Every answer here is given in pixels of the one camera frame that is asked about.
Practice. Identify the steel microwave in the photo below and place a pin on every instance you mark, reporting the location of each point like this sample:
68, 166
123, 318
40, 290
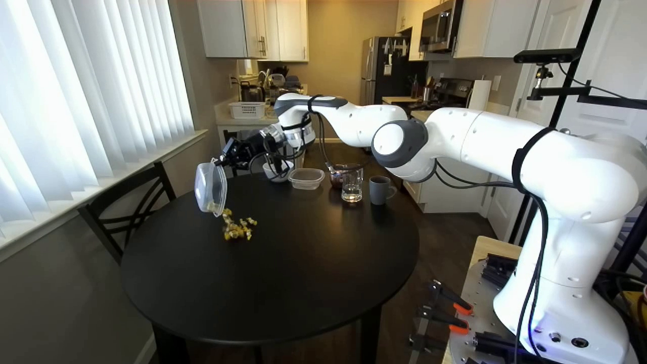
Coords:
437, 28

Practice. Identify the white vertical blinds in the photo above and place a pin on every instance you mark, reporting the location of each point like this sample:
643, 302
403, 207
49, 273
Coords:
86, 81

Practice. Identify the white plastic basket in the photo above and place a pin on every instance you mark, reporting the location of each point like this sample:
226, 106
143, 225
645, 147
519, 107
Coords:
246, 110

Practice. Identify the paper towel roll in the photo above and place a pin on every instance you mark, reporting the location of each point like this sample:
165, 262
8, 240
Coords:
479, 95

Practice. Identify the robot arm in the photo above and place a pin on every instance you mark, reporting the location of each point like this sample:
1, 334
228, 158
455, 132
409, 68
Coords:
556, 167

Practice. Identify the black stove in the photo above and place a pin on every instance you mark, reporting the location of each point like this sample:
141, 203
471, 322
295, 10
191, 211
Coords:
452, 91

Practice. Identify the white wall cabinets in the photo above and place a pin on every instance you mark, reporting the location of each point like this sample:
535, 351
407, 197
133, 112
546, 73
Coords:
252, 28
495, 28

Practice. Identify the camera on mount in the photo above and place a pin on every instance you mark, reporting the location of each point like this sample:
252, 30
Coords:
546, 55

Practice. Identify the white bowl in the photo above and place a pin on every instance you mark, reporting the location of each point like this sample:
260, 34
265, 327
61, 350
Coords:
277, 173

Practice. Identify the heap of yellow pieces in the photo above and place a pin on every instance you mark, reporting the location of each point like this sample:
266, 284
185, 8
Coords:
237, 228

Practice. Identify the clear plastic bowl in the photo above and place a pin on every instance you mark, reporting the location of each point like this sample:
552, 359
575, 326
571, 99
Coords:
210, 188

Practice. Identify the clear plastic container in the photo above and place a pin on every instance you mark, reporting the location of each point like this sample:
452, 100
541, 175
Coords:
306, 178

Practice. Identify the black bracket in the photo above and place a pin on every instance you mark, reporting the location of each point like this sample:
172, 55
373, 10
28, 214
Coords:
495, 345
498, 270

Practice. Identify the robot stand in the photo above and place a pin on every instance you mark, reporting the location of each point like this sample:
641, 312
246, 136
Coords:
480, 303

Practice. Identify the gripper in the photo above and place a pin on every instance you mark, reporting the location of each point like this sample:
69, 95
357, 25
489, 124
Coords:
251, 146

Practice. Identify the steel refrigerator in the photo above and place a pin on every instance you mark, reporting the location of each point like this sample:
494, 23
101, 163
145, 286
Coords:
375, 65

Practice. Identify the black wooden chair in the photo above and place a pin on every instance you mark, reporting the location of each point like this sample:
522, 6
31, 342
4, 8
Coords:
108, 199

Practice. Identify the grey mug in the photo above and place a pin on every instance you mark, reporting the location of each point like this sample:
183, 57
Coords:
379, 191

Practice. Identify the clear drinking glass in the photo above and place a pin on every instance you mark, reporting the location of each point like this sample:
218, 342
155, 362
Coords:
352, 188

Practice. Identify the white wall socket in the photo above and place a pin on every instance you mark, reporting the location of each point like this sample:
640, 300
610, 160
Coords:
232, 81

